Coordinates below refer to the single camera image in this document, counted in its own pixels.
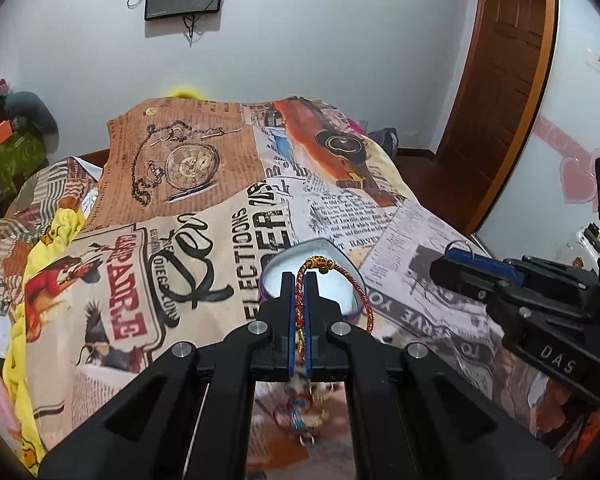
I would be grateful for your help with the yellow blanket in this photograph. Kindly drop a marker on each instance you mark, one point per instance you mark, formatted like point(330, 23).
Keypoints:
point(64, 228)

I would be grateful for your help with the green patterned cloth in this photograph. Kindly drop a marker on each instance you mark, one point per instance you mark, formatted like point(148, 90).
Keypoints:
point(22, 155)

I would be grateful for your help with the wooden door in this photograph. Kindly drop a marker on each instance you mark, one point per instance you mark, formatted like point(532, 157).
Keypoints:
point(500, 90)

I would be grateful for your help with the yellow round object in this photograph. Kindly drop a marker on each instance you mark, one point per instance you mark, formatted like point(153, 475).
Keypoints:
point(186, 92)

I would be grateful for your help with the dark grey stuffed bag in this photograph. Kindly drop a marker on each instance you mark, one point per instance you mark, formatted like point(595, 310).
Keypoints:
point(25, 109)

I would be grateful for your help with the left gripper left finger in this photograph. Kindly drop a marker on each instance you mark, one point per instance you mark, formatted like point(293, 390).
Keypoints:
point(188, 415)

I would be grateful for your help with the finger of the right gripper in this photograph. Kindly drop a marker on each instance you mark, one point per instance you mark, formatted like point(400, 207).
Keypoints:
point(452, 276)
point(493, 269)

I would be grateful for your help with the newspaper print bed cover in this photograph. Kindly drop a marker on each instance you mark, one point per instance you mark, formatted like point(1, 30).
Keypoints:
point(194, 201)

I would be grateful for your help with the dark bag on floor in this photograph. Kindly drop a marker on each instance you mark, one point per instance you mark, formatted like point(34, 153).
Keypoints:
point(387, 139)

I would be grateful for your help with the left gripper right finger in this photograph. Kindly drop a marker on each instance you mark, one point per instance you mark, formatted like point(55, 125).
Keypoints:
point(412, 416)

